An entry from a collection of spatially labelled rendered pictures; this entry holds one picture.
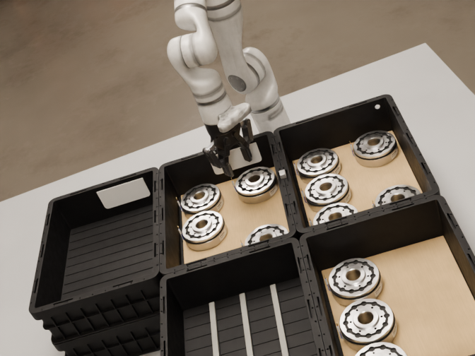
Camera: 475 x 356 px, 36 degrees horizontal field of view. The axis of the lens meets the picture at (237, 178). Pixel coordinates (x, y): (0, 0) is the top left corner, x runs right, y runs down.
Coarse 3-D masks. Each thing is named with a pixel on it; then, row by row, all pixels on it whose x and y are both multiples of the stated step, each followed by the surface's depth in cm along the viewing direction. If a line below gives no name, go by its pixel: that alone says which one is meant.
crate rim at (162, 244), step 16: (272, 144) 176; (176, 160) 183; (160, 176) 180; (160, 192) 174; (160, 208) 169; (288, 208) 156; (160, 224) 165; (288, 224) 152; (160, 240) 161; (272, 240) 150; (160, 256) 156; (224, 256) 150; (160, 272) 153
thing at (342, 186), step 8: (320, 176) 172; (328, 176) 171; (336, 176) 170; (312, 184) 171; (336, 184) 168; (344, 184) 167; (312, 192) 168; (336, 192) 165; (344, 192) 165; (312, 200) 166; (320, 200) 165; (328, 200) 164; (336, 200) 164
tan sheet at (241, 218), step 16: (224, 192) 183; (224, 208) 178; (240, 208) 177; (256, 208) 175; (272, 208) 173; (240, 224) 172; (256, 224) 170; (224, 240) 170; (192, 256) 169; (208, 256) 167
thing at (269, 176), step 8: (256, 168) 182; (264, 168) 181; (240, 176) 181; (264, 176) 178; (272, 176) 177; (240, 184) 179; (264, 184) 176; (272, 184) 176; (240, 192) 176; (248, 192) 175; (256, 192) 174
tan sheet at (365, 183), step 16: (352, 144) 183; (352, 160) 178; (400, 160) 172; (352, 176) 173; (368, 176) 171; (384, 176) 170; (400, 176) 168; (304, 192) 174; (352, 192) 169; (368, 192) 167; (368, 208) 163
